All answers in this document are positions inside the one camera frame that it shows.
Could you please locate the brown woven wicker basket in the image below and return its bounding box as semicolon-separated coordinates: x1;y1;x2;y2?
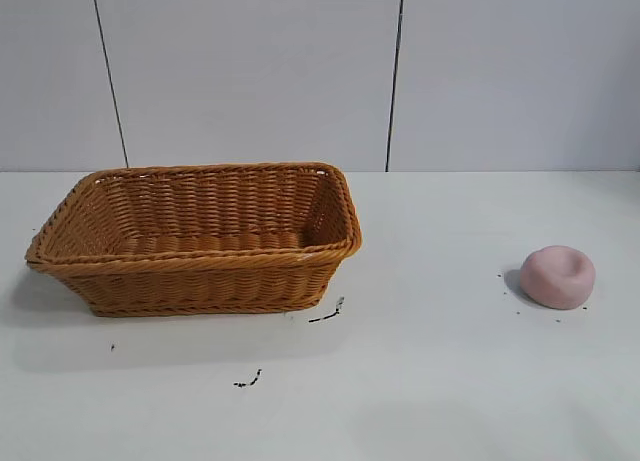
24;161;364;318

